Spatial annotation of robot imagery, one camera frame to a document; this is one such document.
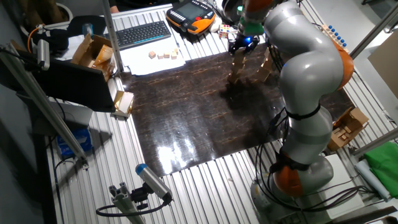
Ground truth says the black orange teach pendant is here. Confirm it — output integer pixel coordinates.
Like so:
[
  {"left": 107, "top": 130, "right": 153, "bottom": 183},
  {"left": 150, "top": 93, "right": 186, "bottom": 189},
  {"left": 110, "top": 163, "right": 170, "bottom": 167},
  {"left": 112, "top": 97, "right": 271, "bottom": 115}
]
[{"left": 165, "top": 0, "right": 217, "bottom": 35}]

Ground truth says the blue translucent cup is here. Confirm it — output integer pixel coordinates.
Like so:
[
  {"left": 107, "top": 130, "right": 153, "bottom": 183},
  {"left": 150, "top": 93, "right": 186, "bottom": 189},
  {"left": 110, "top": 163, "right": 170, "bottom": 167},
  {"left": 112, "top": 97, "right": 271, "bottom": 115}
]
[{"left": 81, "top": 22, "right": 95, "bottom": 39}]

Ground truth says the silver depth camera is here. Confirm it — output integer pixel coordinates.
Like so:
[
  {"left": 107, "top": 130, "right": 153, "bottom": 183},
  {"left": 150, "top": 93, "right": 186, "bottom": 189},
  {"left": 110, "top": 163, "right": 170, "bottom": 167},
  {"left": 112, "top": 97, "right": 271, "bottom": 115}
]
[{"left": 36, "top": 39, "right": 51, "bottom": 72}]

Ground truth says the black cable with plug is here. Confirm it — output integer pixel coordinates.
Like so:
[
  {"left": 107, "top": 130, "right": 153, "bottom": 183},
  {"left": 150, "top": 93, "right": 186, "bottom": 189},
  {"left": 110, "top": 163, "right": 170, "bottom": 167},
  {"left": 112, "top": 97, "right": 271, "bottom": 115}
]
[{"left": 266, "top": 107, "right": 290, "bottom": 147}]

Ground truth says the cardboard box with wooden pieces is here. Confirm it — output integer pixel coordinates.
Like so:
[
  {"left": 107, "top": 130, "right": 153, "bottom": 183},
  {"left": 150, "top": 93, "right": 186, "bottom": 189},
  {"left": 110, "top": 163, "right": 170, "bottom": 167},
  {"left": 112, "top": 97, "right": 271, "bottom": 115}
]
[{"left": 326, "top": 106, "right": 370, "bottom": 152}]

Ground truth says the grey flat box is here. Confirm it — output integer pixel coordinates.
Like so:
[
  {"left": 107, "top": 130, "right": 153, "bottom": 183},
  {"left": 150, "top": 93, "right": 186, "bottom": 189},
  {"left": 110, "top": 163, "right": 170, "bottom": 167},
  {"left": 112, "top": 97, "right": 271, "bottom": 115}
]
[{"left": 48, "top": 100, "right": 94, "bottom": 129}]

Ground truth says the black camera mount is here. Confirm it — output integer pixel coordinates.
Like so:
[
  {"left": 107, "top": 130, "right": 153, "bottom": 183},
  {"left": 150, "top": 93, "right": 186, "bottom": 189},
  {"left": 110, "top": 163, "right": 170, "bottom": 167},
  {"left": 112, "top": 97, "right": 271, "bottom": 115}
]
[{"left": 129, "top": 184, "right": 150, "bottom": 211}]

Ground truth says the white gold foil box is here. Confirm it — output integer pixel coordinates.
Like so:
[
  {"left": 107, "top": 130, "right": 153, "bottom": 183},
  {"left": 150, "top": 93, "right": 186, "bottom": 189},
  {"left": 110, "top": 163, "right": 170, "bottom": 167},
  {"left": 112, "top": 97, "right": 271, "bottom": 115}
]
[{"left": 111, "top": 90, "right": 136, "bottom": 119}]

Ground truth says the black filament spool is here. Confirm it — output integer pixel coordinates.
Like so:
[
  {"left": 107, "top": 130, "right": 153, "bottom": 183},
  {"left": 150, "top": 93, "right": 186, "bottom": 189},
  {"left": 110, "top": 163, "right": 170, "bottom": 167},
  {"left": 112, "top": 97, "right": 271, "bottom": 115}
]
[{"left": 221, "top": 0, "right": 244, "bottom": 23}]

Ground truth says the open brown cardboard box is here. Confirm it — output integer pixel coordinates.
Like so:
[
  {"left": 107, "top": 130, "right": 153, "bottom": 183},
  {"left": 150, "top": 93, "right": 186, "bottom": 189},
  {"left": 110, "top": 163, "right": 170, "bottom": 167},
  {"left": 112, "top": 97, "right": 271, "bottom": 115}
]
[{"left": 70, "top": 33, "right": 116, "bottom": 83}]

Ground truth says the silver camera with blue cap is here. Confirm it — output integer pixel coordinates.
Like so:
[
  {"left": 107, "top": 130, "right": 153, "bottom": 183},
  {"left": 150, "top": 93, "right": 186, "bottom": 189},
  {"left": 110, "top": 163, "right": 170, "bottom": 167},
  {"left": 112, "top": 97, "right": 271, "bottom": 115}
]
[{"left": 134, "top": 162, "right": 174, "bottom": 203}]

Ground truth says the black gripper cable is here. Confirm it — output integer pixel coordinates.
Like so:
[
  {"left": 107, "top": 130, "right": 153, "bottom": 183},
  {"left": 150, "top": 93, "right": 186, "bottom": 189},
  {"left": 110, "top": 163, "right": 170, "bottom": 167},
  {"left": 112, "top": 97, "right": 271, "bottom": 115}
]
[{"left": 267, "top": 40, "right": 285, "bottom": 74}]

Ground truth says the aluminium frame post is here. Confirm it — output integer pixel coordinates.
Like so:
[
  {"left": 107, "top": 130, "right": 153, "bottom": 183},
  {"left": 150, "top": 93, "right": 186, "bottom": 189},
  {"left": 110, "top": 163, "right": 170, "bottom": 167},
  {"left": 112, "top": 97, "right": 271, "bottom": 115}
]
[
  {"left": 101, "top": 0, "right": 126, "bottom": 73},
  {"left": 349, "top": 4, "right": 398, "bottom": 60}
]

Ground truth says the green wrist mount adapter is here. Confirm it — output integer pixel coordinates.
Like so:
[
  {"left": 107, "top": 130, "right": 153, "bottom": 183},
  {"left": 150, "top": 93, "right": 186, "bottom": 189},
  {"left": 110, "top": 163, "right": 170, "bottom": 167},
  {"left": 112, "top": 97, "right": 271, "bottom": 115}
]
[{"left": 238, "top": 18, "right": 265, "bottom": 37}]

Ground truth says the green cloth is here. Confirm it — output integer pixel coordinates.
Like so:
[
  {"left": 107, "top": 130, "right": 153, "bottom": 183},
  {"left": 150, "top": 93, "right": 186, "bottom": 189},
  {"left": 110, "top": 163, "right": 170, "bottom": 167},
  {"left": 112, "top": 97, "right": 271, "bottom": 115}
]
[{"left": 363, "top": 141, "right": 398, "bottom": 200}]

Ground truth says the wooden rack with blue caps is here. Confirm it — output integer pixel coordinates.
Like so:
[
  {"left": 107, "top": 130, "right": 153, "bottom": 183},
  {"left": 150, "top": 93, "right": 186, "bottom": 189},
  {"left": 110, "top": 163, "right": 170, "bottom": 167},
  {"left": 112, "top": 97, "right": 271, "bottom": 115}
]
[{"left": 322, "top": 24, "right": 350, "bottom": 53}]

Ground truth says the black flat bar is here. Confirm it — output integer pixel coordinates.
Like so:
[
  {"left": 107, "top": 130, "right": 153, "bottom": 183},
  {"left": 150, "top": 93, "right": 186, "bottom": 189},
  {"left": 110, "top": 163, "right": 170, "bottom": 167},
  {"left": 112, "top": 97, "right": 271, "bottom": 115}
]
[{"left": 329, "top": 205, "right": 398, "bottom": 224}]

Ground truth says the white base board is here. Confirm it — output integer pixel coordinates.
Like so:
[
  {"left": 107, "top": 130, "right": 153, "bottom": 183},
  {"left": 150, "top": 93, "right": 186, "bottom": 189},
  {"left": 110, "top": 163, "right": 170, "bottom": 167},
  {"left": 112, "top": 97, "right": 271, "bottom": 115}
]
[{"left": 310, "top": 153, "right": 365, "bottom": 220}]

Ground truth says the brown cardboard panel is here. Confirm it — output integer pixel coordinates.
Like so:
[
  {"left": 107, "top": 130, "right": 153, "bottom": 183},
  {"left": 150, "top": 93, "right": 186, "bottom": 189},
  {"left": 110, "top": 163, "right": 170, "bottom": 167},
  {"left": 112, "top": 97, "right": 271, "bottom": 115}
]
[{"left": 366, "top": 30, "right": 398, "bottom": 101}]

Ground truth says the orange cable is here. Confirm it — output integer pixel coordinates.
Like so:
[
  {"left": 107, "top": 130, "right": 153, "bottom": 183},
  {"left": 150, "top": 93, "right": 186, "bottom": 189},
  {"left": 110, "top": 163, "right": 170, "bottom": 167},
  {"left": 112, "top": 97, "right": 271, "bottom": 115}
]
[{"left": 27, "top": 24, "right": 46, "bottom": 54}]

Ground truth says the black computer keyboard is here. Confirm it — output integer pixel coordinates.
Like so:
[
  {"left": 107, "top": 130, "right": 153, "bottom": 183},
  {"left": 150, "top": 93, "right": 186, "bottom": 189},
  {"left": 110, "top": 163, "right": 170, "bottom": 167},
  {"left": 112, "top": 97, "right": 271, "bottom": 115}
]
[{"left": 103, "top": 21, "right": 172, "bottom": 51}]

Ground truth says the blue plastic packet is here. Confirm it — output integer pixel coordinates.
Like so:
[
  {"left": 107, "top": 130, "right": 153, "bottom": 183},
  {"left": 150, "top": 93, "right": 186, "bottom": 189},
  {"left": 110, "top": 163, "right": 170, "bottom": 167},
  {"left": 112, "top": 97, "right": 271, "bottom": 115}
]
[{"left": 55, "top": 127, "right": 94, "bottom": 159}]

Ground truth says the white paper sheet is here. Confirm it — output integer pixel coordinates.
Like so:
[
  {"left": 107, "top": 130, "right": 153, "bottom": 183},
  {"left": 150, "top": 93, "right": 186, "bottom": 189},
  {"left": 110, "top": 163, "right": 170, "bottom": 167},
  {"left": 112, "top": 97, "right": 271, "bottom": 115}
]
[{"left": 119, "top": 36, "right": 187, "bottom": 77}]

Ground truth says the dark marble pattern mat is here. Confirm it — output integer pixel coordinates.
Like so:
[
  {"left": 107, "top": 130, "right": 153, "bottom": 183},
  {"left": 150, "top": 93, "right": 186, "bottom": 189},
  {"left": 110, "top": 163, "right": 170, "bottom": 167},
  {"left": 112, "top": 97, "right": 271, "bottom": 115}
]
[{"left": 119, "top": 43, "right": 355, "bottom": 178}]

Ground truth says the black camera cable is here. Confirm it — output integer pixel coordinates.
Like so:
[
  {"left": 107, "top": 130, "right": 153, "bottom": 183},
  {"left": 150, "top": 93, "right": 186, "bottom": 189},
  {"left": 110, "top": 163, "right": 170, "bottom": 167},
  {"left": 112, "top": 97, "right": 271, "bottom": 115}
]
[{"left": 95, "top": 192, "right": 172, "bottom": 218}]

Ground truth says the short aluminium profile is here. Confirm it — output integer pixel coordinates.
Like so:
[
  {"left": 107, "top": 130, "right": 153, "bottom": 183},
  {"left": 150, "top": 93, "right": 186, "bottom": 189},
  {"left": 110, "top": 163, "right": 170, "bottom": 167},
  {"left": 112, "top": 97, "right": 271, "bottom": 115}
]
[{"left": 108, "top": 182, "right": 147, "bottom": 224}]

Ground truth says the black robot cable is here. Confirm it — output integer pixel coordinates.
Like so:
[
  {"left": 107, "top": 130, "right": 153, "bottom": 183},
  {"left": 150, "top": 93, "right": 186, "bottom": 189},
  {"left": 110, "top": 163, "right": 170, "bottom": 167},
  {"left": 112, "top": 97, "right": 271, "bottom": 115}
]
[{"left": 253, "top": 142, "right": 376, "bottom": 216}]

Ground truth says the white rolled sheet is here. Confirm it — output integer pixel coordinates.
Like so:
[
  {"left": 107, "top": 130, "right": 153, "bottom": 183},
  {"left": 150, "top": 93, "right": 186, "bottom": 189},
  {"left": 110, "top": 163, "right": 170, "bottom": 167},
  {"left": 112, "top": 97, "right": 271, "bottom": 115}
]
[{"left": 354, "top": 158, "right": 392, "bottom": 203}]

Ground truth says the black flat panel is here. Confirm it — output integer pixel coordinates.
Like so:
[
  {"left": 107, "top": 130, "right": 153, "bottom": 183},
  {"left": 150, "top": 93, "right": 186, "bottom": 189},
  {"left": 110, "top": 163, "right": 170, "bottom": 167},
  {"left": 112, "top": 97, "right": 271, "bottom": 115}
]
[{"left": 29, "top": 57, "right": 116, "bottom": 113}]

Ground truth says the aluminium frame beam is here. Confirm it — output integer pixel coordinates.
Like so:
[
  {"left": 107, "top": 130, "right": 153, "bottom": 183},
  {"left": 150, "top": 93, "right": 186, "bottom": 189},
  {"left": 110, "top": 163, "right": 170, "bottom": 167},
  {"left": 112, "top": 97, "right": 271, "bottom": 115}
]
[
  {"left": 0, "top": 43, "right": 90, "bottom": 170},
  {"left": 352, "top": 126, "right": 398, "bottom": 159}
]

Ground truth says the black fabric bag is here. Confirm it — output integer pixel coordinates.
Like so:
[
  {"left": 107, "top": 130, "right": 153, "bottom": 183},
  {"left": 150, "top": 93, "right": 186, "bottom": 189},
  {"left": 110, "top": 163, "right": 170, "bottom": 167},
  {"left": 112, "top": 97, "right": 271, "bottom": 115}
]
[{"left": 30, "top": 15, "right": 107, "bottom": 53}]

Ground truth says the colourful Rubik's cube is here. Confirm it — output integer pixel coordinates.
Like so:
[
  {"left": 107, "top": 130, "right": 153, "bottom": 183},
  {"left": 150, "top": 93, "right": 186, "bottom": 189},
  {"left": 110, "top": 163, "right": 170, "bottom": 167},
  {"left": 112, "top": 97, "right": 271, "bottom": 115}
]
[{"left": 218, "top": 24, "right": 231, "bottom": 39}]

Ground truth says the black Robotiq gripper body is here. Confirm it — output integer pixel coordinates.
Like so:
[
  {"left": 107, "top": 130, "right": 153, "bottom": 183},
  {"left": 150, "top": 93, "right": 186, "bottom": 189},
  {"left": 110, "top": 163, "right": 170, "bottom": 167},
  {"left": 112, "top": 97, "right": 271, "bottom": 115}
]
[{"left": 231, "top": 34, "right": 261, "bottom": 52}]

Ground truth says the white rounded object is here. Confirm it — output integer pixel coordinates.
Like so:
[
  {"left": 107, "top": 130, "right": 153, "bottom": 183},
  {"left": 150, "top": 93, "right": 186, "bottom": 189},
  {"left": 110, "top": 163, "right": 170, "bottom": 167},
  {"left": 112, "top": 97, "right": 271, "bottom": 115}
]
[{"left": 210, "top": 17, "right": 223, "bottom": 34}]

